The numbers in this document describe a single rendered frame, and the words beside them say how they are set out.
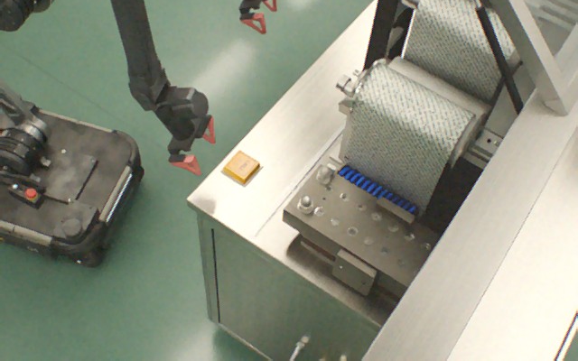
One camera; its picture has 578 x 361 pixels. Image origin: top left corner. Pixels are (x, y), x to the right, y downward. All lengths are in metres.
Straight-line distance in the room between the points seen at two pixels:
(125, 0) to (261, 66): 1.99
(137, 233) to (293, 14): 1.42
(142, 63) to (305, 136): 0.62
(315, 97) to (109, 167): 0.99
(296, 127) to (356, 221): 0.41
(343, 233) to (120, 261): 1.32
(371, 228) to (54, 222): 1.34
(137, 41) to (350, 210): 0.63
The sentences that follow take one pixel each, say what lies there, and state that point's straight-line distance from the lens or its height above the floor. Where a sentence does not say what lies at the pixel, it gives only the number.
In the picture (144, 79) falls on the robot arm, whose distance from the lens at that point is 1.45.
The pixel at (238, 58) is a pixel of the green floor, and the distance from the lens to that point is 3.28.
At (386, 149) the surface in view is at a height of 1.17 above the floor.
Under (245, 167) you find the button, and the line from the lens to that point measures 1.78.
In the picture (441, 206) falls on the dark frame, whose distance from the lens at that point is 1.73.
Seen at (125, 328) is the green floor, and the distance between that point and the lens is 2.59.
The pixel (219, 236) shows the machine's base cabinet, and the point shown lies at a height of 0.81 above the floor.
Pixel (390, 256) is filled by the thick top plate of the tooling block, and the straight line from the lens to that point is 1.56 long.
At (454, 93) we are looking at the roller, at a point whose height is 1.23.
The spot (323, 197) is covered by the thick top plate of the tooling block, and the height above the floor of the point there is 1.03.
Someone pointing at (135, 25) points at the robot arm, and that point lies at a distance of 1.35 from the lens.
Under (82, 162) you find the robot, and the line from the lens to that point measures 2.66.
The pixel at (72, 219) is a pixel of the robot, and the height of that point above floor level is 0.32.
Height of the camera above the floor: 2.40
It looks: 56 degrees down
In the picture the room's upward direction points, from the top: 6 degrees clockwise
